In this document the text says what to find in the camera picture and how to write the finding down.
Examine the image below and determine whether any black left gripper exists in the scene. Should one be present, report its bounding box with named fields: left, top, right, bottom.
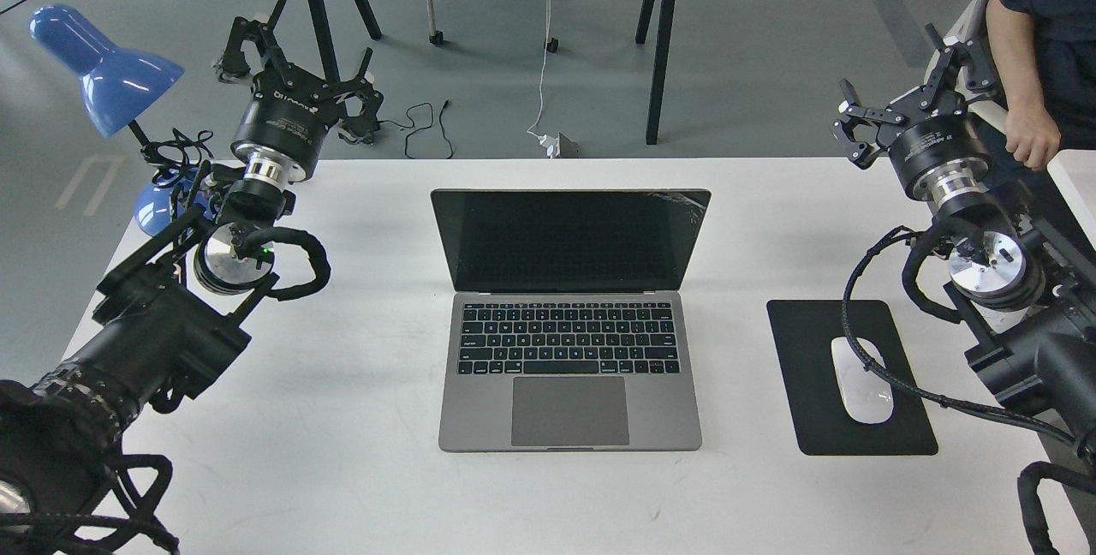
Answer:
left=214, top=0, right=384, bottom=183

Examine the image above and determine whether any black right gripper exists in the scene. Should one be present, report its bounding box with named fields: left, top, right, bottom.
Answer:
left=832, top=23, right=1003, bottom=200

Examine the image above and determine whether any person's bare forearm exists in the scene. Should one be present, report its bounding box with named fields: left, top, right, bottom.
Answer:
left=984, top=0, right=1046, bottom=116

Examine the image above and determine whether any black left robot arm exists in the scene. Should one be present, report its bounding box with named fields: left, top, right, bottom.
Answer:
left=3, top=0, right=381, bottom=554

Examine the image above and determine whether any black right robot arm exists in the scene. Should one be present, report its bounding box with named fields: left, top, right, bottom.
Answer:
left=832, top=25, right=1095, bottom=554

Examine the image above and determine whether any person's hand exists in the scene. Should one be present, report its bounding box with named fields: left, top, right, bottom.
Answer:
left=1005, top=104, right=1062, bottom=171

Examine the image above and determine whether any blue desk lamp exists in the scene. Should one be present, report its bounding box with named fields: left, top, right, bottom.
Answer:
left=28, top=3, right=216, bottom=236

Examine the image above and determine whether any black mouse pad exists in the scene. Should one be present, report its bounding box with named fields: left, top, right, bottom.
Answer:
left=766, top=299, right=938, bottom=455

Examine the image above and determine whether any white computer mouse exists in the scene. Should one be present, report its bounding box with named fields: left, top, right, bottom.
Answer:
left=831, top=337, right=894, bottom=424

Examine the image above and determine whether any grey open laptop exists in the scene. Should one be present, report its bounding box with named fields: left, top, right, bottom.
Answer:
left=431, top=188, right=710, bottom=452

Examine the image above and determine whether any black cable on floor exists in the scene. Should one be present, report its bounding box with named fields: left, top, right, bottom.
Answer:
left=377, top=99, right=455, bottom=160

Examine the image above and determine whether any white power adapter with cable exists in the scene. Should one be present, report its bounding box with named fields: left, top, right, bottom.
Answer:
left=527, top=0, right=581, bottom=159

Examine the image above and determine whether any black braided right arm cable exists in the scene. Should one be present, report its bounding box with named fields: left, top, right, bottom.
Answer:
left=843, top=227, right=1078, bottom=446

